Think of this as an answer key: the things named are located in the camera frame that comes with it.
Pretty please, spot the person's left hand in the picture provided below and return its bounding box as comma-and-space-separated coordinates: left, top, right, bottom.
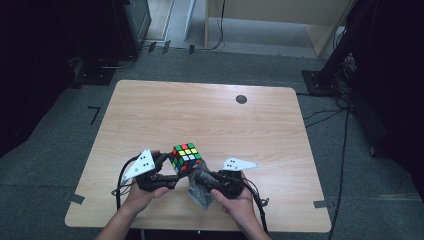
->
121, 181, 170, 214

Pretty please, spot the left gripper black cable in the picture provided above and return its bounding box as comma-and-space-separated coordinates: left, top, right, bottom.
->
111, 154, 141, 211

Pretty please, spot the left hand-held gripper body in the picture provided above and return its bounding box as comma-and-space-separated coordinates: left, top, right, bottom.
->
122, 148, 164, 193

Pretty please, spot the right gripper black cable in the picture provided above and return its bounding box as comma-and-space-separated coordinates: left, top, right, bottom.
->
243, 178, 270, 234

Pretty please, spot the grey cloth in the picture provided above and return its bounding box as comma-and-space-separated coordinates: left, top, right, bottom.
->
187, 159, 217, 211

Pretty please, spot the black hanging cable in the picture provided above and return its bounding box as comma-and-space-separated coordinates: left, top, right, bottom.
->
199, 0, 227, 52

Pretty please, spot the multicoloured puzzle cube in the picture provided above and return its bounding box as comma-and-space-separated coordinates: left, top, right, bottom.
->
169, 142, 203, 176

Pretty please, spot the light wooden desk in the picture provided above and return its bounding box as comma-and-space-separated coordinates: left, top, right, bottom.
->
204, 0, 355, 58

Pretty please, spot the black metal stand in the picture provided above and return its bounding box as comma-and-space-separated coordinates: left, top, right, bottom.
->
301, 0, 381, 98

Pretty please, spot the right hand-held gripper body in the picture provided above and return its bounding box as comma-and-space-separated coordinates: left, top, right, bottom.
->
213, 157, 260, 200

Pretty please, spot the pale upright post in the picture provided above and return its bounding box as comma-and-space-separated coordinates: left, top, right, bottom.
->
182, 0, 197, 42

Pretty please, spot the black cabinet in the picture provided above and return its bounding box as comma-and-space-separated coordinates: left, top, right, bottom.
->
111, 0, 153, 59

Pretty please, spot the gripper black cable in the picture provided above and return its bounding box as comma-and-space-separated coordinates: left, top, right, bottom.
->
111, 154, 141, 211
243, 178, 270, 234

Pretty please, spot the dark curtain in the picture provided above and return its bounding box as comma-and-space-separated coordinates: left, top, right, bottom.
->
0, 0, 116, 159
346, 0, 424, 201

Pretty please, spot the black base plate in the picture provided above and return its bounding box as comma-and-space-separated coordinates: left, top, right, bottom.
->
71, 56, 116, 87

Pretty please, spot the long black floor cable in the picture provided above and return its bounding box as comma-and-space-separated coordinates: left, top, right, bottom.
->
328, 109, 351, 240

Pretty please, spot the person's right hand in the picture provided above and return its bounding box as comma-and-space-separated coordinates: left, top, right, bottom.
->
210, 173, 259, 231

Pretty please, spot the short black floor cable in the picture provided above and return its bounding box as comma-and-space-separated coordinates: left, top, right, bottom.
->
304, 109, 348, 129
303, 108, 339, 121

